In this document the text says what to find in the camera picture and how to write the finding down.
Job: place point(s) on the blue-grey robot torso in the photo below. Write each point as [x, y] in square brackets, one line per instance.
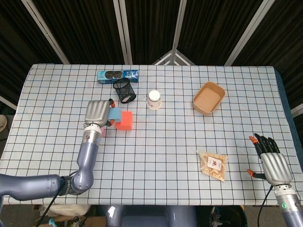
[146, 216]

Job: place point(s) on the white paper cup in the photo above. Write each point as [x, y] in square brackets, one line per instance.
[154, 100]

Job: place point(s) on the blue cookie box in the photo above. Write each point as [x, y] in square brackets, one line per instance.
[130, 75]

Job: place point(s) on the brown cardboard box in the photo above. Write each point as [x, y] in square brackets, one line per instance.
[94, 221]

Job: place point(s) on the black white-framed folding screen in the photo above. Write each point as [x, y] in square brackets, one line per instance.
[82, 28]

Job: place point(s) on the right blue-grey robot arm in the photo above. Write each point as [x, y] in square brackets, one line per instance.
[288, 203]

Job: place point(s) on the blue block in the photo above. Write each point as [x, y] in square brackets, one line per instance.
[114, 114]

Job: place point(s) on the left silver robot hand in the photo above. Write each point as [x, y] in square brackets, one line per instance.
[97, 112]

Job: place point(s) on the checkered light blue tablecloth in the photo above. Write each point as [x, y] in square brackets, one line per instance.
[154, 142]

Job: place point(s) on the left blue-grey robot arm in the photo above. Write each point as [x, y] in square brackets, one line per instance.
[87, 153]

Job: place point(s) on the black waste bin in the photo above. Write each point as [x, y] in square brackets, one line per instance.
[227, 216]

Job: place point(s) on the brown paper bowl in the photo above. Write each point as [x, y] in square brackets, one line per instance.
[208, 98]

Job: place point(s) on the clear snack bag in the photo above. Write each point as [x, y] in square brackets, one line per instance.
[213, 164]

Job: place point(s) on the small pink foam block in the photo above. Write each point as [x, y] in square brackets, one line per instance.
[103, 133]

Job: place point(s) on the black mesh pen holder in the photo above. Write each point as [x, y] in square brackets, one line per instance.
[124, 91]

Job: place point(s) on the white round object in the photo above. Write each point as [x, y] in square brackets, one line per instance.
[2, 123]

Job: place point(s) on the white plastic bag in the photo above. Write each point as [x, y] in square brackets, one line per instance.
[64, 210]

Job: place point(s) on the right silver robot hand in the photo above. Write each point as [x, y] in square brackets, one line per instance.
[275, 165]

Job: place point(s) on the large orange foam block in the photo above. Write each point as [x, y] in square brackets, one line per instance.
[126, 121]

